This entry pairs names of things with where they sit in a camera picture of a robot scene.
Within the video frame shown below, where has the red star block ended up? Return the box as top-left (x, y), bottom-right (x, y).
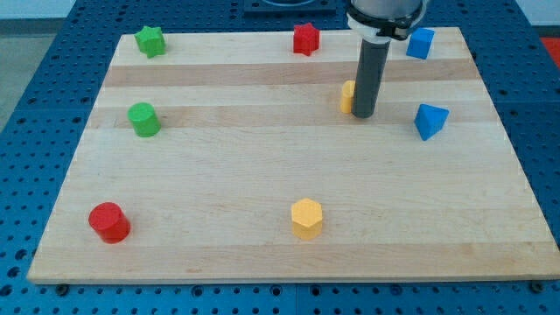
top-left (292, 23), bottom-right (320, 56)

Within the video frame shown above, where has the green cylinder block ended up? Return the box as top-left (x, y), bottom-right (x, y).
top-left (127, 102), bottom-right (161, 137)

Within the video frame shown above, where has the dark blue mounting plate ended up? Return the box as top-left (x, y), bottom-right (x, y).
top-left (243, 0), bottom-right (337, 16)

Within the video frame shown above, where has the green star block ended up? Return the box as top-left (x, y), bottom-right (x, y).
top-left (134, 25), bottom-right (166, 59)

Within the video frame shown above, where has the yellow hexagon block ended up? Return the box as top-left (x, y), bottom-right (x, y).
top-left (291, 198), bottom-right (323, 241)

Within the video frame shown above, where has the red cylinder block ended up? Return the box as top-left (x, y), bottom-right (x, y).
top-left (88, 202), bottom-right (131, 244)

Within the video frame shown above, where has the blue cube block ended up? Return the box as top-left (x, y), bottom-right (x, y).
top-left (406, 28), bottom-right (435, 60)

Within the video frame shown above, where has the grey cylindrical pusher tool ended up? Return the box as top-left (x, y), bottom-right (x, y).
top-left (352, 39), bottom-right (390, 119)

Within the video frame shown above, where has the wooden board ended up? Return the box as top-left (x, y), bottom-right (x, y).
top-left (28, 27), bottom-right (559, 284)

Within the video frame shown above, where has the blue triangle block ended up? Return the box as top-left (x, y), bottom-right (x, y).
top-left (414, 103), bottom-right (450, 141)

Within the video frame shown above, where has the yellow heart block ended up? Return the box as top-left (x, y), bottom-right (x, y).
top-left (339, 80), bottom-right (355, 114)

